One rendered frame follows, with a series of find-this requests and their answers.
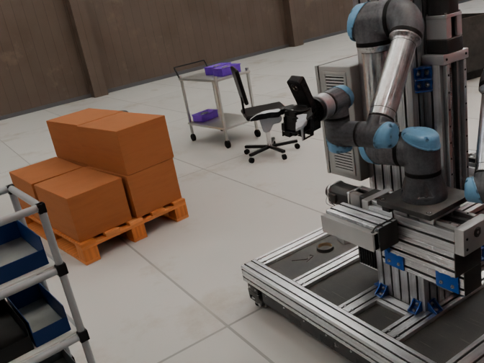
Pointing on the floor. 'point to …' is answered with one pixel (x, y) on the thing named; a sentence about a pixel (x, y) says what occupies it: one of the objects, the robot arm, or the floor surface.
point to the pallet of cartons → (103, 179)
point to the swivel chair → (254, 115)
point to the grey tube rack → (34, 292)
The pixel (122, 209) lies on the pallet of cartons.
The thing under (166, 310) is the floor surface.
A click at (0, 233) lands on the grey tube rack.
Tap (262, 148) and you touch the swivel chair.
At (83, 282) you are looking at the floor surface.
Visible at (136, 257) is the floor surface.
